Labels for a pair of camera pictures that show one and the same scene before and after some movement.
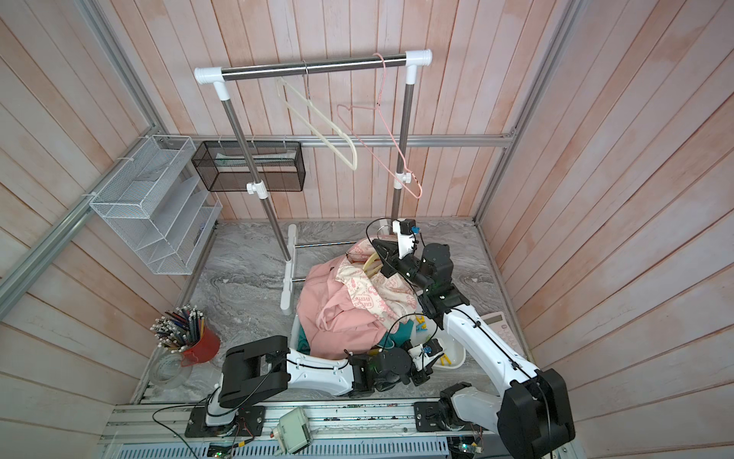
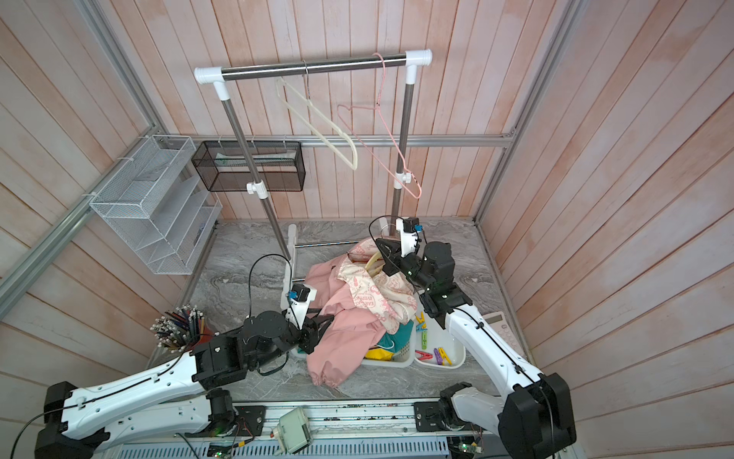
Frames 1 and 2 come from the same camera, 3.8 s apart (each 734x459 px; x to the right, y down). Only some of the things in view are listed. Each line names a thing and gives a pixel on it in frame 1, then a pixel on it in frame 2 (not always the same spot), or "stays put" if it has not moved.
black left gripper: (422, 376) -> (311, 332)
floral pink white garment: (390, 299) stays put
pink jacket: (334, 324) stays put
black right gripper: (389, 251) stays put
